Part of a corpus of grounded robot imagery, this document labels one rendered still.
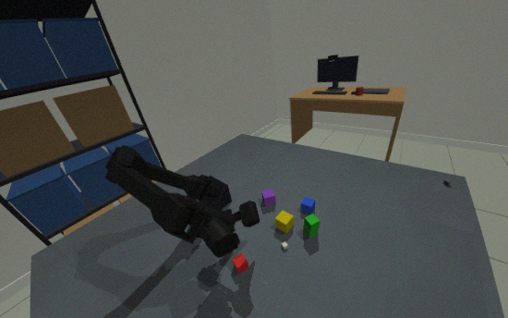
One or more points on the yellow block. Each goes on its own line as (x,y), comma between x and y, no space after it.
(284,221)

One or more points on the green block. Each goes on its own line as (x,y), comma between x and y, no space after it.
(310,234)
(311,222)

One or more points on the purple cube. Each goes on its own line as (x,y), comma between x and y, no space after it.
(268,197)

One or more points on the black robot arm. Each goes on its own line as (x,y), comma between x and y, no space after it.
(173,211)

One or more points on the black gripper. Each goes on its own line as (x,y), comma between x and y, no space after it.
(248,214)

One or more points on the blue block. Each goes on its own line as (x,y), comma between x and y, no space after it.
(307,206)

